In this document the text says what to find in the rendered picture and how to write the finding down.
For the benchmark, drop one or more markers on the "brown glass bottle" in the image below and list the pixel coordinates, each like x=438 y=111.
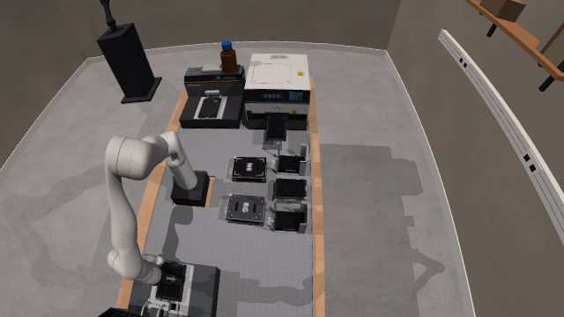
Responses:
x=229 y=63

